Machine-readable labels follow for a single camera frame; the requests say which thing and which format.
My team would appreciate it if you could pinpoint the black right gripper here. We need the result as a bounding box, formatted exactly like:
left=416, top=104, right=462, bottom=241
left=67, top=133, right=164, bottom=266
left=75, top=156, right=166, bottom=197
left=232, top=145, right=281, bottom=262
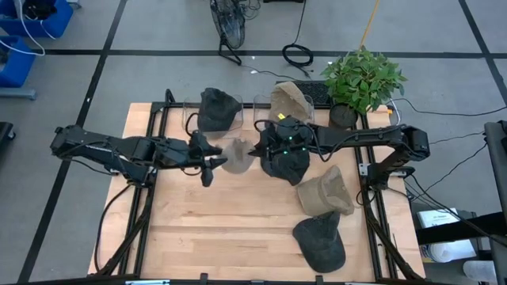
left=248, top=116, right=314, bottom=158

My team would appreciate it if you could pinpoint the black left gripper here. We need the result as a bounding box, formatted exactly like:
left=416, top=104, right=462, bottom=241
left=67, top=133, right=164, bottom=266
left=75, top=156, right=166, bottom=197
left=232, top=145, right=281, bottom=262
left=185, top=131, right=229, bottom=188

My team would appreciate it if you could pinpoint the beige baseball cap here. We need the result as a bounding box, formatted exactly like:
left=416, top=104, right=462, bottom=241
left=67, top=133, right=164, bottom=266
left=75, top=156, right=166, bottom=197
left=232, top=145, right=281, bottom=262
left=295, top=164, right=356, bottom=218
left=219, top=137, right=257, bottom=175
left=269, top=81, right=314, bottom=124

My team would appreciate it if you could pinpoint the dark grey baseball cap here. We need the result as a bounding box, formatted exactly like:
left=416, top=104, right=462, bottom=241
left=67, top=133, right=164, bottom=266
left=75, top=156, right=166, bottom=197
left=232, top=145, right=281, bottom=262
left=292, top=211, right=347, bottom=274
left=259, top=120, right=312, bottom=187
left=196, top=87, right=243, bottom=134

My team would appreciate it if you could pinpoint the clear plastic bin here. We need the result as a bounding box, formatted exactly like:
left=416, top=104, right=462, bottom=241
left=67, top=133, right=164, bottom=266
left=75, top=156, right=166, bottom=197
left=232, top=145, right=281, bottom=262
left=181, top=93, right=245, bottom=139
left=252, top=93, right=317, bottom=131

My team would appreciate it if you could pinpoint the black floor mat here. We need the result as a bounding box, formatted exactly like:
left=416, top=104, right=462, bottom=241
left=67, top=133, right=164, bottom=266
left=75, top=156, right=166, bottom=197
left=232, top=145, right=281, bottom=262
left=275, top=80, right=333, bottom=107

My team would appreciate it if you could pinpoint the black plant pot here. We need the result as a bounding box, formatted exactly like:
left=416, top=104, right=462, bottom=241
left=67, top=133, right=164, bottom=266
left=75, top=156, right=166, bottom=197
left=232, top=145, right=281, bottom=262
left=327, top=103, right=360, bottom=134

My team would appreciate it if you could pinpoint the green leafy plant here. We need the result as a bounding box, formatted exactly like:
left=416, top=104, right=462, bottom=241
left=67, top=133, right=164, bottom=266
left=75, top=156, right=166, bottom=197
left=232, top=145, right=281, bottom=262
left=319, top=44, right=409, bottom=116

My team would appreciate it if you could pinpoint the black floor fan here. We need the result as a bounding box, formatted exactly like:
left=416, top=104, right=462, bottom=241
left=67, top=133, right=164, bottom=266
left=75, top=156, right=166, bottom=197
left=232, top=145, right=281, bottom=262
left=208, top=0, right=247, bottom=67

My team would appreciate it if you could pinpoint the white booklet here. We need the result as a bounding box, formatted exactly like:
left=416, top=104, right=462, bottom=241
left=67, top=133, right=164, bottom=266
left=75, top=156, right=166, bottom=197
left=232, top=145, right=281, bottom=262
left=417, top=207, right=461, bottom=230

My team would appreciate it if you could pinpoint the large blue plastic bin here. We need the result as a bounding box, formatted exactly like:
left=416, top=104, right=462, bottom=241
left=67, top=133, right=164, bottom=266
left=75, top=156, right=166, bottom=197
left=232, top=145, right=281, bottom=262
left=0, top=0, right=75, bottom=40

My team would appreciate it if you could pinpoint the grey metal base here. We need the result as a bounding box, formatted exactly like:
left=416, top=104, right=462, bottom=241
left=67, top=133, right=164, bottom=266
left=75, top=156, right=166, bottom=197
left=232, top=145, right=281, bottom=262
left=0, top=87, right=37, bottom=101

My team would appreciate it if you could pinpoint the black bar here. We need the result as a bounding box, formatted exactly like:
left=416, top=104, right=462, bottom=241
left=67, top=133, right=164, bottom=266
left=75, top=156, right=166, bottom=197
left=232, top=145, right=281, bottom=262
left=415, top=211, right=507, bottom=246

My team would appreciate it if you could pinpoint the small blue plastic bin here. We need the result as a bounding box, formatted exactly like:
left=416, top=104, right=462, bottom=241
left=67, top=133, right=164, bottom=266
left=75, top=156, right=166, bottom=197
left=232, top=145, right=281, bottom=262
left=0, top=35, right=37, bottom=89

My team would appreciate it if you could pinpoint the black item in bin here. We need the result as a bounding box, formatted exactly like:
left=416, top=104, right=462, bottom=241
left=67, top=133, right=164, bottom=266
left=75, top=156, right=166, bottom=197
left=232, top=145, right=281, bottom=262
left=21, top=0, right=59, bottom=21

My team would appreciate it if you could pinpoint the thin black floor cable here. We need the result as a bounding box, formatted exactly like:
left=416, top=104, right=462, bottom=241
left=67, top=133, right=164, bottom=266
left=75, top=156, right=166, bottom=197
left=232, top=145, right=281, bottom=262
left=240, top=64, right=302, bottom=82

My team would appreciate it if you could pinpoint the coiled black cable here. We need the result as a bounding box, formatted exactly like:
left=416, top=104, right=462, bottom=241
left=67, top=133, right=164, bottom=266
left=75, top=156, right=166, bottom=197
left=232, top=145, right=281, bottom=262
left=281, top=0, right=314, bottom=79

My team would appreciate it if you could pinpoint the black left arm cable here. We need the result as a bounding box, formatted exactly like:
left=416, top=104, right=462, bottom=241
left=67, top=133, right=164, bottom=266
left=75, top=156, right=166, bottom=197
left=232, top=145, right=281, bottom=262
left=93, top=182, right=134, bottom=274

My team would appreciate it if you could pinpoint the short white cable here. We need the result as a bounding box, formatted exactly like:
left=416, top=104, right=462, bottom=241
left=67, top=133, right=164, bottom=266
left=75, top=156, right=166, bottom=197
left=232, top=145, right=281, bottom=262
left=386, top=97, right=402, bottom=131

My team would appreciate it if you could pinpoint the yellow cable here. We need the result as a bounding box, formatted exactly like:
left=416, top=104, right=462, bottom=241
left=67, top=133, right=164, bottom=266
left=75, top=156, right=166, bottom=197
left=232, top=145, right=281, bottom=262
left=358, top=0, right=382, bottom=51

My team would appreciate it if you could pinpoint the long black power cable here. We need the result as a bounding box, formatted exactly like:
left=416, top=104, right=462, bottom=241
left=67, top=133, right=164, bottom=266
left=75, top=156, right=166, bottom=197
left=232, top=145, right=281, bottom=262
left=390, top=97, right=507, bottom=118

